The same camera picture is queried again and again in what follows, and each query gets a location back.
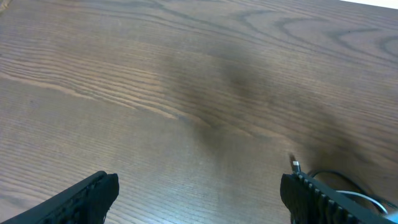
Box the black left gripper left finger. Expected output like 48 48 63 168
3 170 119 224

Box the black cable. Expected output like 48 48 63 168
289 152 398 212

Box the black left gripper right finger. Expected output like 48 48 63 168
280 172 394 224

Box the white usb cable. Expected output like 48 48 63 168
335 190 389 215

